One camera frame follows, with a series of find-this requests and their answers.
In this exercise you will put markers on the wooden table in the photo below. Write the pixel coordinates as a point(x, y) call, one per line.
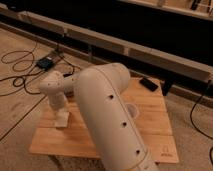
point(74, 141)

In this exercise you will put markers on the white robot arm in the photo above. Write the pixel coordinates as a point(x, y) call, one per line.
point(97, 92)

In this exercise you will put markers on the black power adapter box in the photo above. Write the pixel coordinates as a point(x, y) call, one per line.
point(44, 63)

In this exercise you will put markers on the ceramic cup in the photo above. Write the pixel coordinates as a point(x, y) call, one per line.
point(133, 110)

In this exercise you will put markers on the black phone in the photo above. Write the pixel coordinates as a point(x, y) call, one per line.
point(148, 84)

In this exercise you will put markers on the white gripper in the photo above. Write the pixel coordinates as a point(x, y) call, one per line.
point(57, 101)

